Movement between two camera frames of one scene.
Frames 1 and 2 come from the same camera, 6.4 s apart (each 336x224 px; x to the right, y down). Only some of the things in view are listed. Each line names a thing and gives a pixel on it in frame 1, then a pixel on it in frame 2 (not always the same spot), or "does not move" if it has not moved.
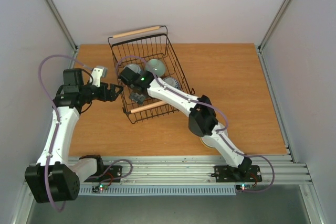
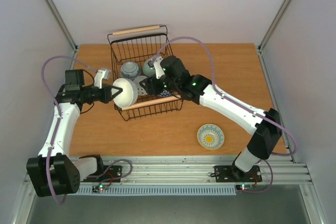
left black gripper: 112,96 does not move
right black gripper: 135,96 → 150,86
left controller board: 100,187 does not move
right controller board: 243,187 does not move
